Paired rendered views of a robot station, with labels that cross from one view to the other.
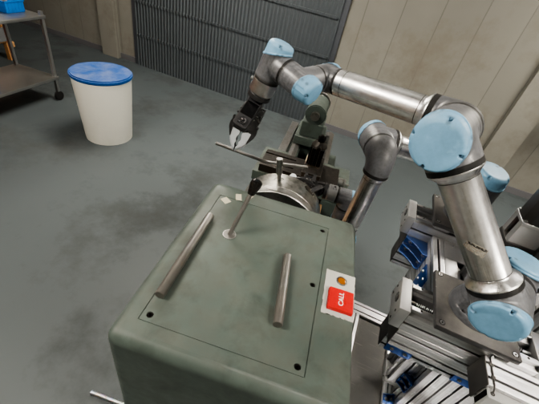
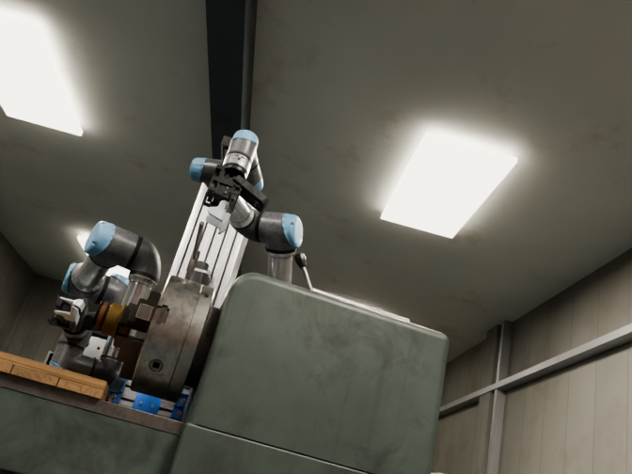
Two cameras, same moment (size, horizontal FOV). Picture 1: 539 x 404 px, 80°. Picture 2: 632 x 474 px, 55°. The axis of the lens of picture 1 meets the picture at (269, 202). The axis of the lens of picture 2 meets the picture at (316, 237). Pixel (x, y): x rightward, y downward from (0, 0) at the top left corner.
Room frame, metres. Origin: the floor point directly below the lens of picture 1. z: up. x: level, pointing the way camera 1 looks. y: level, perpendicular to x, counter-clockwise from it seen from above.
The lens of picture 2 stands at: (1.11, 1.59, 0.73)
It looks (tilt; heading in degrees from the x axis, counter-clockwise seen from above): 25 degrees up; 254
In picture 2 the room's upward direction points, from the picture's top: 15 degrees clockwise
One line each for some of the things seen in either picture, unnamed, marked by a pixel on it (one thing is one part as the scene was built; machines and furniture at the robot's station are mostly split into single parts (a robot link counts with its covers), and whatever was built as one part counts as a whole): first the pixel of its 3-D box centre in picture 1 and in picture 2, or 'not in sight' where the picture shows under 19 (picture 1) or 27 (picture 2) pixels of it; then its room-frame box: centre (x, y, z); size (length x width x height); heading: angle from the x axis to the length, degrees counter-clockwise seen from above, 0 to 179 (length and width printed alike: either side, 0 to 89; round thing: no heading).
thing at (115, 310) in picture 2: not in sight; (114, 320); (1.10, -0.06, 1.08); 0.09 x 0.09 x 0.09; 84
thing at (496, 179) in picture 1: (484, 183); (118, 294); (1.12, -0.78, 1.33); 0.13 x 0.12 x 0.14; 8
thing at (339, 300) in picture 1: (340, 301); not in sight; (0.48, -0.22, 1.26); 0.06 x 0.06 x 0.02; 84
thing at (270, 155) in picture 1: (299, 169); not in sight; (1.54, -0.12, 0.95); 0.43 x 0.18 x 0.04; 84
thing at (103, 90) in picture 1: (105, 105); not in sight; (2.91, 1.84, 0.34); 0.55 x 0.55 x 0.67
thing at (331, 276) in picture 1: (335, 300); not in sight; (0.51, -0.22, 1.23); 0.13 x 0.08 x 0.06; 174
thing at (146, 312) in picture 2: not in sight; (143, 317); (1.04, 0.04, 1.09); 0.12 x 0.11 x 0.05; 84
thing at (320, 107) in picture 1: (314, 119); not in sight; (2.15, -0.18, 1.01); 0.30 x 0.20 x 0.29; 174
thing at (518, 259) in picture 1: (510, 276); not in sight; (0.63, -0.65, 1.33); 0.13 x 0.12 x 0.14; 148
